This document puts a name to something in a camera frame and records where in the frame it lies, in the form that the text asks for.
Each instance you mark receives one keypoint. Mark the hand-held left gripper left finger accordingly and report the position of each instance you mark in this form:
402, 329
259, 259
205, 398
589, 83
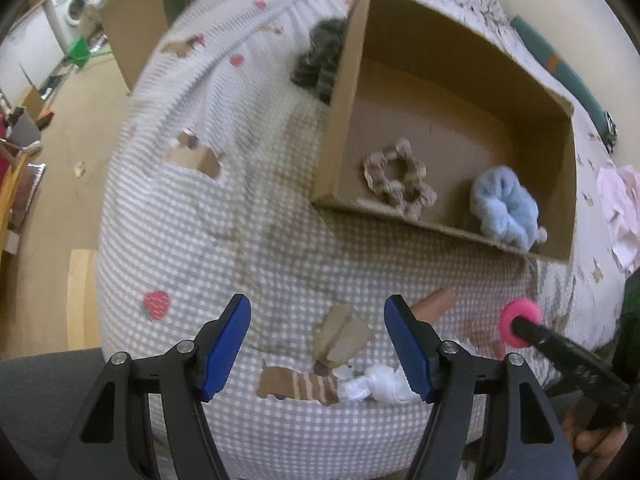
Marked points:
227, 347

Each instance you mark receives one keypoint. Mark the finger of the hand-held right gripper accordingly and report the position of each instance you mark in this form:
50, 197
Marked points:
565, 350

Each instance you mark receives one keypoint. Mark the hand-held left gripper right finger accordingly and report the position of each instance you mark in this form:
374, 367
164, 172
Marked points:
409, 350

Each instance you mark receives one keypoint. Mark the white scrunchie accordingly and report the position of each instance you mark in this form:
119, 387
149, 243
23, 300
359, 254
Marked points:
380, 381

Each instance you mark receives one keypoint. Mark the pink scrunchie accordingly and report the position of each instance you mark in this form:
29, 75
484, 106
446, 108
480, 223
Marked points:
508, 326

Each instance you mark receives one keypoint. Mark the person's right hand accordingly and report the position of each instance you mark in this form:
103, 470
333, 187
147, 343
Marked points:
595, 444

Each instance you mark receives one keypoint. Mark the dark green cloth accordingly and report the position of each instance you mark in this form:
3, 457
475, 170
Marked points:
631, 310

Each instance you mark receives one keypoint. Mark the checked printed blanket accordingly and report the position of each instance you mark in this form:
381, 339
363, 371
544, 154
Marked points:
250, 210

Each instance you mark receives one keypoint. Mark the light wooden board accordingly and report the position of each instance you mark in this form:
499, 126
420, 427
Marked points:
82, 300

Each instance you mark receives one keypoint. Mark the light pink cloth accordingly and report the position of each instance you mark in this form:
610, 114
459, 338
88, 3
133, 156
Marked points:
620, 200

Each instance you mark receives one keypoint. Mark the light blue fluffy scrunchie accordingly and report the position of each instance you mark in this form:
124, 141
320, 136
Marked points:
500, 200

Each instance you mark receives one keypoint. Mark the beige knitted scrunchie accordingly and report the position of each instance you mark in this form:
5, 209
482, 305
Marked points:
381, 180

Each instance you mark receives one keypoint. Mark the small black patterned object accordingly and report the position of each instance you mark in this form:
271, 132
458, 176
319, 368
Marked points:
610, 132

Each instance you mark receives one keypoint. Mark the wooden chair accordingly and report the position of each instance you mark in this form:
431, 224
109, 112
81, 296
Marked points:
22, 195

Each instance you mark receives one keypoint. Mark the teal bolster pillow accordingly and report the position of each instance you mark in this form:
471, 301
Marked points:
545, 50

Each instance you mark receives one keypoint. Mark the dark grey scrunchie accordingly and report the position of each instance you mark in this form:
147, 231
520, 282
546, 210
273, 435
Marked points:
320, 55

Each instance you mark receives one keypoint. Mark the small cardboard box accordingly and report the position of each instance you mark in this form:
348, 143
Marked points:
32, 102

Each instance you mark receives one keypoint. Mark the green dustpan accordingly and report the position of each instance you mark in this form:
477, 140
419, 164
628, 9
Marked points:
79, 52

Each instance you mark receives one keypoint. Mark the tall brown cardboard box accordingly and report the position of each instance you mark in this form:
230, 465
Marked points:
135, 30

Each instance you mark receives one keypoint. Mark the white patterned pillow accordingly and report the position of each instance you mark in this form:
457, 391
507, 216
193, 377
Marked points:
490, 7

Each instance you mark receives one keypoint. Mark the white washing machine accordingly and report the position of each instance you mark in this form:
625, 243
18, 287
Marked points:
65, 10

